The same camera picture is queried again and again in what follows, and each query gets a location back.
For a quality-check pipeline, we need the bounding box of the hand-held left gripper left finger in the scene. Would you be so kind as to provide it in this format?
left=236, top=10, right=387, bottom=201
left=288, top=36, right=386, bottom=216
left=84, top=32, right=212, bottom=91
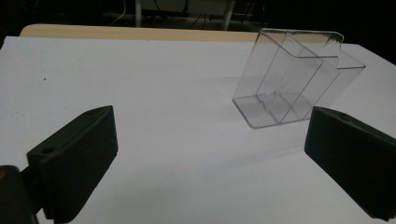
left=26, top=105, right=120, bottom=224

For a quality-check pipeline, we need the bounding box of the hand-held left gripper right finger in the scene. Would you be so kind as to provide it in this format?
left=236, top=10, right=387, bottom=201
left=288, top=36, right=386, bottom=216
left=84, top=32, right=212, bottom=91
left=304, top=105, right=396, bottom=222

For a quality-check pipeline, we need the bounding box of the clear plastic organizer box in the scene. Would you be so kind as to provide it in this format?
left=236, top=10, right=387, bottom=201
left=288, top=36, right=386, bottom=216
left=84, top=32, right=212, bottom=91
left=232, top=27, right=366, bottom=130

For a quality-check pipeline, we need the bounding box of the white cable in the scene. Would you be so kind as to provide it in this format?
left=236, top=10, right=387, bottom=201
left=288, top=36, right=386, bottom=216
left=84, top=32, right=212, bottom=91
left=108, top=0, right=127, bottom=26

